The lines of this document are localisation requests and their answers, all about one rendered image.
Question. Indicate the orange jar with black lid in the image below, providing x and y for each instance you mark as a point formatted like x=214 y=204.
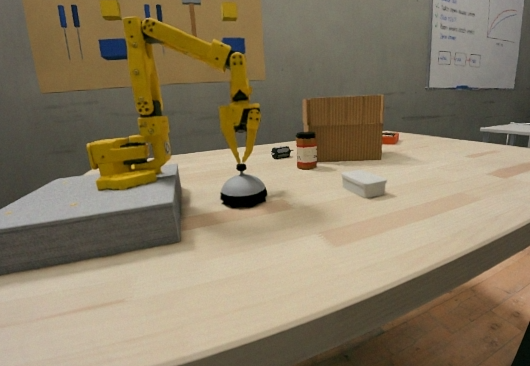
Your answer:
x=306 y=147

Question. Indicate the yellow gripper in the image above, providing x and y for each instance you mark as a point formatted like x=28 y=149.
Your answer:
x=240 y=117

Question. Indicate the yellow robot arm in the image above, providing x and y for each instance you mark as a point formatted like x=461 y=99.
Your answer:
x=115 y=157

